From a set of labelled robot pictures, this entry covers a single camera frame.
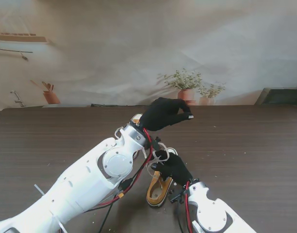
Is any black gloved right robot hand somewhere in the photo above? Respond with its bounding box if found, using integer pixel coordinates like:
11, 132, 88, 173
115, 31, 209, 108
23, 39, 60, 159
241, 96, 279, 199
150, 149, 193, 186

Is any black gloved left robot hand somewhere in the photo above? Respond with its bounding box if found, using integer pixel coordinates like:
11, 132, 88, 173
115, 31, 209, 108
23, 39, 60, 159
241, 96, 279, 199
139, 97, 195, 132

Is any white zip tie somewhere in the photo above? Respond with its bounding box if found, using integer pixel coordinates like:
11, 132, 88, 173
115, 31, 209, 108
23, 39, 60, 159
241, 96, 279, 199
33, 184, 46, 196
52, 215, 68, 233

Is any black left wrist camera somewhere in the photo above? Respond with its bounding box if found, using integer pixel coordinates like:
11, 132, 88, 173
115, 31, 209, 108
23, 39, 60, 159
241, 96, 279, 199
145, 136, 163, 152

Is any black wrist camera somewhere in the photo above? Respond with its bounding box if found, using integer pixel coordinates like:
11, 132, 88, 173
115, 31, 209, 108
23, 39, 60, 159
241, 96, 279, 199
169, 188, 187, 204
145, 136, 163, 152

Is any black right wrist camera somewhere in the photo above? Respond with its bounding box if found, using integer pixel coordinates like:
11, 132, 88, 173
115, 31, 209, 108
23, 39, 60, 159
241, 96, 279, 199
169, 188, 187, 204

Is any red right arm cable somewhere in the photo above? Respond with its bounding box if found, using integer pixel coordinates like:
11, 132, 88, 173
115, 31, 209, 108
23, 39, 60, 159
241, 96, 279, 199
184, 181, 194, 233

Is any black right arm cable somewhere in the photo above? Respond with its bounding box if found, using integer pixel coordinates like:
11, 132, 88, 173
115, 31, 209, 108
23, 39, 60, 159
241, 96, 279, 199
176, 201, 185, 233

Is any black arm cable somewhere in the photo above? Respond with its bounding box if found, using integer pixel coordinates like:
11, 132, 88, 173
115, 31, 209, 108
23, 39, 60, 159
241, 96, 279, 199
99, 155, 155, 233
176, 201, 185, 233

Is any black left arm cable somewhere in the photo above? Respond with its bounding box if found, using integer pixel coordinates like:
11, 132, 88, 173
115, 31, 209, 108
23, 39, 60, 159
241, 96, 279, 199
99, 155, 155, 233

